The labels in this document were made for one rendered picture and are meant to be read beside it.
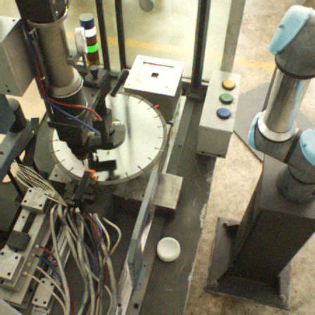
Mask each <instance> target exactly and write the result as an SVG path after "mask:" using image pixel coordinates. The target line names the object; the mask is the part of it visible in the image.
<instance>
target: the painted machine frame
mask: <svg viewBox="0 0 315 315"><path fill-rule="evenodd" d="M30 123H31V122H30V120H29V119H27V118H25V114H24V113H23V110H22V108H21V104H20V103H19V101H18V100H16V99H15V98H6V95H5V94H0V134H3V135H6V136H5V138H4V139H3V140H2V142H1V143H0V185H1V182H2V181H3V180H4V178H5V177H6V173H7V172H8V171H9V169H10V168H11V164H12V163H13V161H14V160H15V161H16V163H17V165H18V164H21V165H18V166H20V167H19V168H21V167H22V168H21V169H22V170H20V171H21V172H23V173H24V174H26V175H25V176H27V177H29V176H28V174H27V173H25V172H27V171H25V170H24V169H25V167H23V166H22V164H23V162H22V160H21V159H20V157H19V155H18V151H19V150H20V149H21V148H22V146H23V143H24V141H25V139H26V138H27V136H28V134H29V133H30V130H31V128H32V125H31V124H30ZM24 171H25V172H24ZM25 176H24V178H25V179H26V180H28V181H30V183H29V182H28V181H27V184H28V186H29V187H30V188H33V187H34V186H33V183H32V182H31V180H29V179H27V178H26V177H25ZM29 178H30V177H29ZM31 184H32V185H31Z"/></svg>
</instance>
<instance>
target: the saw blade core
mask: <svg viewBox="0 0 315 315"><path fill-rule="evenodd" d="M116 96H117V97H116ZM116 96H115V97H110V94H108V95H107V96H106V98H105V101H106V105H107V108H110V109H111V110H112V117H114V118H116V119H118V120H120V121H121V122H122V123H123V124H124V125H125V127H126V137H125V138H124V140H123V142H121V143H120V144H119V145H117V146H115V147H113V148H104V149H98V150H97V154H96V156H95V157H94V159H93V160H92V159H90V158H89V159H90V162H91V167H92V170H95V174H94V177H93V178H92V179H90V180H94V181H96V179H97V176H98V179H97V181H112V180H116V179H121V178H125V177H127V175H126V174H125V173H127V174H128V176H130V175H134V174H136V173H138V172H139V171H141V170H142V169H143V168H144V167H146V166H147V165H148V164H149V163H150V162H151V161H152V160H153V159H154V158H155V156H156V155H157V153H158V152H159V150H158V149H160V147H161V145H162V140H163V128H162V123H161V121H160V118H159V117H158V115H157V113H156V112H154V113H152V114H151V112H153V111H154V109H152V108H150V106H148V105H147V104H145V103H144V102H143V101H141V100H139V99H137V98H134V97H132V96H128V95H124V94H121V95H119V94H118V95H117V94H116ZM128 98H129V99H128ZM147 109H148V110H147ZM154 117H155V118H154ZM158 127H159V128H158ZM158 137H159V138H158ZM57 140H58V134H57V131H56V129H55V130H54V133H53V148H54V152H55V154H56V156H57V158H58V161H59V162H60V163H61V164H62V165H63V166H64V167H66V168H67V170H69V171H70V172H72V173H73V174H76V175H77V176H80V177H81V178H82V174H83V172H84V169H85V168H87V169H90V166H89V162H88V159H86V160H84V166H83V164H82V161H79V160H78V159H77V158H76V157H75V155H73V154H72V153H71V150H70V148H68V146H67V143H66V142H62V141H59V140H58V141H57ZM155 148H157V149H155ZM58 150H59V151H58ZM56 151H57V152H56ZM148 158H150V160H149V159H148ZM64 160H65V161H64ZM72 167H74V168H73V169H72ZM138 167H139V168H140V169H139V168H138ZM111 176H112V179H111Z"/></svg>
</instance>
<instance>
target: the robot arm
mask: <svg viewBox="0 0 315 315"><path fill-rule="evenodd" d="M269 51H270V52H272V54H273V55H275V56H274V59H275V64H276V67H277V68H278V71H277V73H276V78H275V80H274V86H273V88H272V90H271V96H270V99H269V102H268V106H267V107H266V110H265V111H264V112H259V113H258V114H257V115H256V116H255V118H254V119H253V123H252V125H251V127H250V131H249V133H248V137H247V142H248V145H249V146H251V147H253V148H255V149H256V150H257V151H261V152H263V153H264V154H266V155H269V156H271V157H272V158H274V159H277V160H278V161H280V162H284V163H285V164H284V165H283V166H282V167H281V168H280V169H279V171H278V175H277V177H276V186H277V188H278V190H279V191H280V192H281V193H282V195H283V196H284V197H285V198H287V199H289V200H291V201H293V202H295V203H308V202H310V201H312V200H313V199H314V198H315V129H307V130H305V131H303V130H301V129H299V128H297V127H296V123H295V117H296V115H297V113H298V111H299V108H300V106H301V104H302V101H303V98H304V95H305V94H306V92H307V88H308V86H309V84H310V81H311V79H313V78H315V10H314V9H313V8H311V7H309V8H307V7H304V6H300V5H294V6H292V7H291V8H289V9H288V11H287V13H286V14H285V15H284V16H283V19H282V21H281V23H280V25H279V26H278V29H277V30H276V32H275V34H274V37H273V39H272V40H271V43H270V45H269Z"/></svg>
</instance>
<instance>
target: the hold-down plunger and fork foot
mask: <svg viewBox="0 0 315 315"><path fill-rule="evenodd" d="M100 133H101V138H97V139H91V142H90V144H89V145H90V150H89V158H90V159H92V160H93V159H94V156H93V152H95V154H97V150H98V149H104V148H113V147H114V144H113V137H112V136H109V131H107V133H103V132H101V131H100ZM92 151H93V152H92Z"/></svg>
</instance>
